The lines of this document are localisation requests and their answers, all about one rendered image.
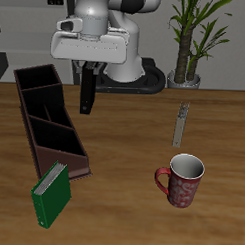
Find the green pot plant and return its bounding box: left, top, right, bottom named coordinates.
left=165, top=0, right=236, bottom=92

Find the dark brown desk caddy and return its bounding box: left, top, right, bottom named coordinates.
left=8, top=62, right=96, bottom=183

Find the red patterned mug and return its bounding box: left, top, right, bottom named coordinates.
left=153, top=152, right=206, bottom=210

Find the green book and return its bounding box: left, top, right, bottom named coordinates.
left=29, top=159, right=74, bottom=231

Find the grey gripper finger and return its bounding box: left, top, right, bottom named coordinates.
left=71, top=60, right=86, bottom=73
left=94, top=62, right=107, bottom=75

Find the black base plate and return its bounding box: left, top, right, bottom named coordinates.
left=73, top=55, right=168, bottom=96

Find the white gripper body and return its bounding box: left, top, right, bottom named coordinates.
left=50, top=24, right=130, bottom=66

